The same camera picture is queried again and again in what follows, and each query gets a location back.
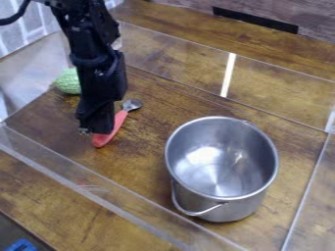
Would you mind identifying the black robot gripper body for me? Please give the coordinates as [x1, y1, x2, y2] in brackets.
[70, 49, 127, 120]

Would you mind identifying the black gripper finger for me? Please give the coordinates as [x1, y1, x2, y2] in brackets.
[76, 102, 114, 134]

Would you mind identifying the pink handled metal spoon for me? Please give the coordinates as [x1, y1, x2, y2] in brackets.
[92, 99, 143, 148]

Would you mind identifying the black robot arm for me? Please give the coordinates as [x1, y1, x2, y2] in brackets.
[51, 0, 128, 134]

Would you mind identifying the stainless steel pot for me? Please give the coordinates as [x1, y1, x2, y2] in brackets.
[166, 116, 279, 223]

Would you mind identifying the blue object at corner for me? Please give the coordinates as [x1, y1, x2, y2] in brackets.
[4, 238, 38, 251]

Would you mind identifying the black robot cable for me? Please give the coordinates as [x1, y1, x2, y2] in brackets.
[0, 0, 34, 26]

